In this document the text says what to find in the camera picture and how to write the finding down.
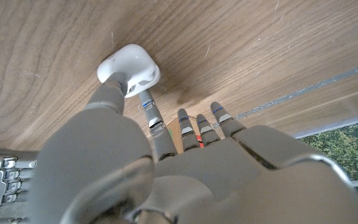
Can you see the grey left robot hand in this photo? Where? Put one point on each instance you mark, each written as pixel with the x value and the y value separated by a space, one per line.
pixel 172 168

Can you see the white airpods case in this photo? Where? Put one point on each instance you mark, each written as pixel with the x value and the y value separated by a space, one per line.
pixel 130 68

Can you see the cardboard packing box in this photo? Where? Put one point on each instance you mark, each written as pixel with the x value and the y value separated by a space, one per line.
pixel 175 132

